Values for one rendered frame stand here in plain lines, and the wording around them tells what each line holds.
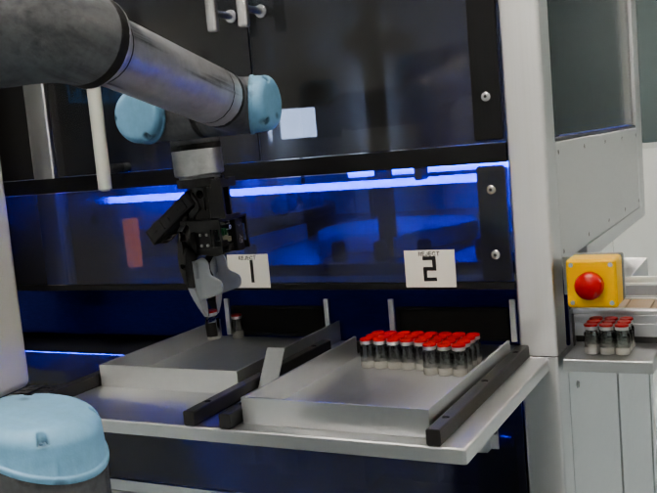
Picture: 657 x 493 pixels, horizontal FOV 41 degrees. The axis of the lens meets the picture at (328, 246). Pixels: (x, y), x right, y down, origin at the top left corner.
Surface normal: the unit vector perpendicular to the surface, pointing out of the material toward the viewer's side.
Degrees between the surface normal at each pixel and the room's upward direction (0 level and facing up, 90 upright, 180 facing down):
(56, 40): 109
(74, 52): 121
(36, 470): 87
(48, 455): 87
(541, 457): 90
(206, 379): 90
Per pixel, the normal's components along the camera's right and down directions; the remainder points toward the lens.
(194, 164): -0.01, 0.13
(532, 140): -0.45, 0.14
